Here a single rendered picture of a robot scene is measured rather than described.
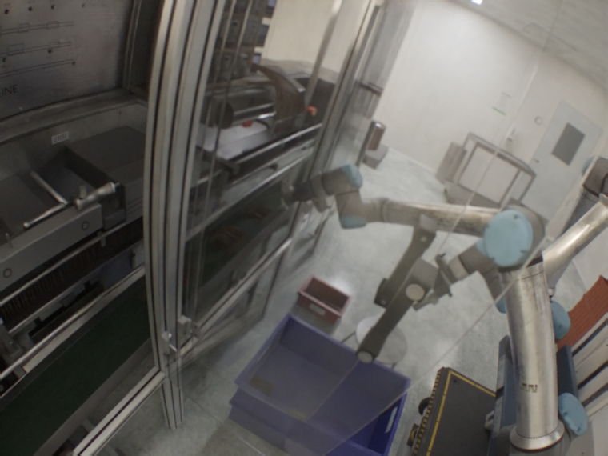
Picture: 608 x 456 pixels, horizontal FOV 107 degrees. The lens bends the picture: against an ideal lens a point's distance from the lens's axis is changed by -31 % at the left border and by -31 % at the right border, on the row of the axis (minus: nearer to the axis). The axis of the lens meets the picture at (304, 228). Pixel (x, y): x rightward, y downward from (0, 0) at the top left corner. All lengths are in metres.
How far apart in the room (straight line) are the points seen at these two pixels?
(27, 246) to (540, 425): 1.12
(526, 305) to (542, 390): 0.21
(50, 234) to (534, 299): 0.97
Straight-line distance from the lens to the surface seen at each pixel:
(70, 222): 0.67
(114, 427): 0.93
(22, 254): 0.64
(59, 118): 0.94
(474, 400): 1.77
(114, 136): 1.01
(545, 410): 0.87
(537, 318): 0.77
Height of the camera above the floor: 1.47
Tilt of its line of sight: 34 degrees down
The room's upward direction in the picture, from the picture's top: 20 degrees clockwise
